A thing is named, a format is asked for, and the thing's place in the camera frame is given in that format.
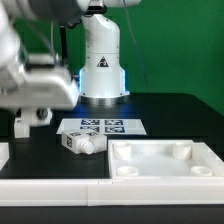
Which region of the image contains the white left fence rail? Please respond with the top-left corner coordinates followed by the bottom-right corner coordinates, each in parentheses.
top-left (0, 143), bottom-right (9, 171)

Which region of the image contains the white square tabletop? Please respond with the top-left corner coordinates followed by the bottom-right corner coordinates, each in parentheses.
top-left (108, 140), bottom-right (224, 179)

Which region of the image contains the white tag sheet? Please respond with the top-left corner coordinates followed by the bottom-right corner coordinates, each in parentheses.
top-left (57, 118), bottom-right (146, 135)

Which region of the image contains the white fence rail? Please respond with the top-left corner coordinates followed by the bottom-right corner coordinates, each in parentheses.
top-left (0, 143), bottom-right (9, 171)
top-left (0, 178), bottom-right (224, 206)

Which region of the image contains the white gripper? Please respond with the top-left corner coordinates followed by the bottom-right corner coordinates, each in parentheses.
top-left (0, 67), bottom-right (79, 110)

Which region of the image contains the white front fence rail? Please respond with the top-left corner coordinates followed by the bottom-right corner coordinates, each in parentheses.
top-left (0, 178), bottom-right (224, 206)

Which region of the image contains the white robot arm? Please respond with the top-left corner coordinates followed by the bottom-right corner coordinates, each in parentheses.
top-left (0, 0), bottom-right (141, 109)

